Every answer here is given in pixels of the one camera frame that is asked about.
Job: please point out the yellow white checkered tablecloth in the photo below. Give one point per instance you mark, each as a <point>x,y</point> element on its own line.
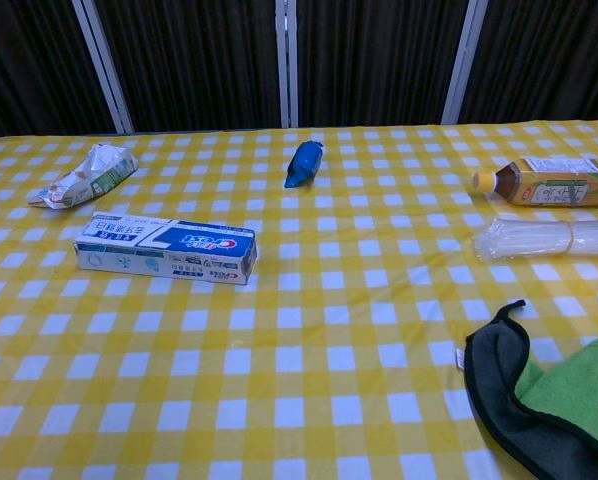
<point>299,350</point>

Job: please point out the green microfiber cloth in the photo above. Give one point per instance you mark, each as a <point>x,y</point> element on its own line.
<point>579,380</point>

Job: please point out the white green packet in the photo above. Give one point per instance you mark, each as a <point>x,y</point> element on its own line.
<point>79,182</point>

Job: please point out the grey cloth with black trim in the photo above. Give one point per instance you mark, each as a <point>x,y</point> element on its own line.
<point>494,370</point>

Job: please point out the yellow label tea bottle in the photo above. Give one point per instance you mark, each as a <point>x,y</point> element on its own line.
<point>554,182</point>

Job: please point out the black pleated curtain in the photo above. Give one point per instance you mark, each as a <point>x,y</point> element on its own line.
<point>204,60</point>

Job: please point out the white frame post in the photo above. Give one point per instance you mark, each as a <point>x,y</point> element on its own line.
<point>104,70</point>
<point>461,60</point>
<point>286,60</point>

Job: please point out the clear plastic straw bundle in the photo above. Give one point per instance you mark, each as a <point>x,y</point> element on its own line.
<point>524,240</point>

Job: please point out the white blue toothpaste box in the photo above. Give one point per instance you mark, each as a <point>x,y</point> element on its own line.
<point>179,245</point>

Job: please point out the blue twisted plastic wrapper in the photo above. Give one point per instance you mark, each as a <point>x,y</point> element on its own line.
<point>301,162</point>

